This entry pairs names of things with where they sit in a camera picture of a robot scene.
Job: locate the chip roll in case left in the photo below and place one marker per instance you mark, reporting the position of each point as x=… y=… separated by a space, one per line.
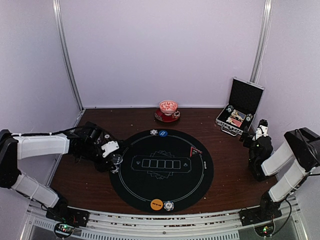
x=229 y=108

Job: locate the aluminium frame post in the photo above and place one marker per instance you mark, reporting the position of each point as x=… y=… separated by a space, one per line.
x=262 y=40
x=66 y=56

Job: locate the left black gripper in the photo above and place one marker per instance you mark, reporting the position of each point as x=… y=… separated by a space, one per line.
x=103 y=166

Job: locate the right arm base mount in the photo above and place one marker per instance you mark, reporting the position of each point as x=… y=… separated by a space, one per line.
x=263 y=216

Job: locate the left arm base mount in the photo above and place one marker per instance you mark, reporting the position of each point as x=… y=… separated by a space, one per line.
x=68 y=219

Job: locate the left aluminium frame post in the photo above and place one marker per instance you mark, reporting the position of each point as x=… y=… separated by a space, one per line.
x=66 y=56

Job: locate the triangular all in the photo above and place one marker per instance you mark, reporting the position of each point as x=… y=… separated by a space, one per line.
x=194 y=151

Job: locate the clear dealer button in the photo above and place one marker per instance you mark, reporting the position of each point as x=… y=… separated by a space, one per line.
x=117 y=159

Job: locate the right aluminium frame post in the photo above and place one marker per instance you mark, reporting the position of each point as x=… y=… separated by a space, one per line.
x=262 y=40

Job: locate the orange big blind button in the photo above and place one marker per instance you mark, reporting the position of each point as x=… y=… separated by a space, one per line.
x=156 y=204

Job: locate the chip roll in case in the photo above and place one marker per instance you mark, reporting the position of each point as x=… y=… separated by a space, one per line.
x=249 y=117
x=229 y=108

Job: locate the blue small blind button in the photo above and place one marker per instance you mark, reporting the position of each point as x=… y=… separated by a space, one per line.
x=163 y=133

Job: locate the aluminium poker case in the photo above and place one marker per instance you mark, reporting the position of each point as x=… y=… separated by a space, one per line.
x=245 y=97

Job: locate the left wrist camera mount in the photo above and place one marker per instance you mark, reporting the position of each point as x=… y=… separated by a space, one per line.
x=109 y=148

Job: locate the round black poker mat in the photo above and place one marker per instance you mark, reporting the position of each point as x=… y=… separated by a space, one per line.
x=156 y=167

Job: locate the chip roll in case right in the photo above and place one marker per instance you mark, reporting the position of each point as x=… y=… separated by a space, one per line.
x=249 y=117

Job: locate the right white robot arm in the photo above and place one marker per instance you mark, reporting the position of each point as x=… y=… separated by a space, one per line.
x=296 y=158

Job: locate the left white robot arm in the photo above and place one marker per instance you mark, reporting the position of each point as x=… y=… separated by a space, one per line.
x=19 y=146

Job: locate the red floral saucer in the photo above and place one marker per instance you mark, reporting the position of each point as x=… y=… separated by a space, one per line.
x=162 y=117

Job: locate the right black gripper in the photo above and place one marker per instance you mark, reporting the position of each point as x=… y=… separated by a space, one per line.
x=249 y=136

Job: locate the red patterned bowl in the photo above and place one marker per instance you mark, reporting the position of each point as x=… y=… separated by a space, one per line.
x=168 y=107

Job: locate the red playing card deck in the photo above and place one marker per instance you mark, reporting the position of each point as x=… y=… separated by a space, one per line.
x=234 y=122

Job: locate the playing card deck in case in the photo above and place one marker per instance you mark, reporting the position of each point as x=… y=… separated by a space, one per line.
x=239 y=116

